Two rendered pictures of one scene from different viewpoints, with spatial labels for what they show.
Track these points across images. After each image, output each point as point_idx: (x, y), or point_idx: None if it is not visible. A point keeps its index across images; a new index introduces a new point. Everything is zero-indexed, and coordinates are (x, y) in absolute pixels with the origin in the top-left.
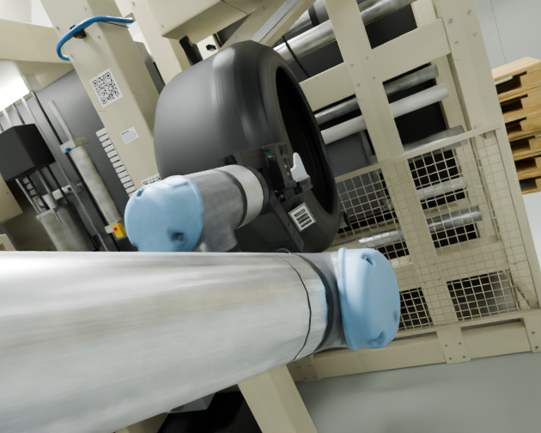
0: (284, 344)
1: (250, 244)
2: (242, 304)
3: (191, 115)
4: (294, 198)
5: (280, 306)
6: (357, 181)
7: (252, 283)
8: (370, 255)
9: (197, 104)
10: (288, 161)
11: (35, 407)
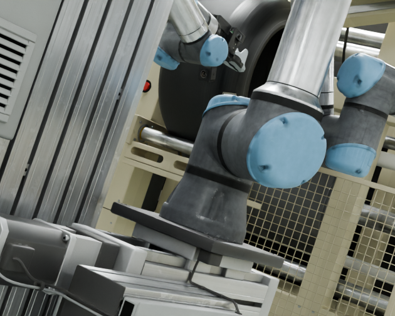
0: (190, 23)
1: (188, 98)
2: (192, 5)
3: (219, 7)
4: (233, 88)
5: (196, 15)
6: (311, 195)
7: (195, 6)
8: (224, 39)
9: (227, 5)
10: (238, 44)
11: None
